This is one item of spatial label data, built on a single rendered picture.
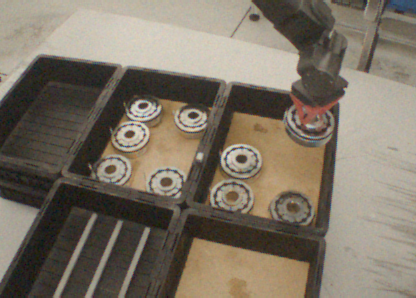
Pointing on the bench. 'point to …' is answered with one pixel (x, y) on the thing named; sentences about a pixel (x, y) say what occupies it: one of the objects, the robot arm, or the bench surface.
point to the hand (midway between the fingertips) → (311, 115)
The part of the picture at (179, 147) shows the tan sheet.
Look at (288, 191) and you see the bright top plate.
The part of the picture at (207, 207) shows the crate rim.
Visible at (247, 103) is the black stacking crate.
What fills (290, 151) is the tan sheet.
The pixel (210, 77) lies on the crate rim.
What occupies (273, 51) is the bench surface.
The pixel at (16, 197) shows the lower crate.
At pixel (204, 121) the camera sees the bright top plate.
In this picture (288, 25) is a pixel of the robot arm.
